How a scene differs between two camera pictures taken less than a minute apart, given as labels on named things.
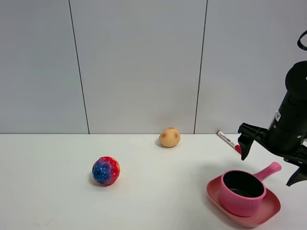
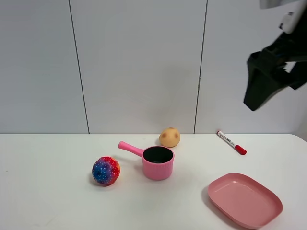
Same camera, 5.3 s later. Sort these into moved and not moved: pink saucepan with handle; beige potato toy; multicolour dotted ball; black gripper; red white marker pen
Moved: pink saucepan with handle; black gripper
Not moved: red white marker pen; multicolour dotted ball; beige potato toy
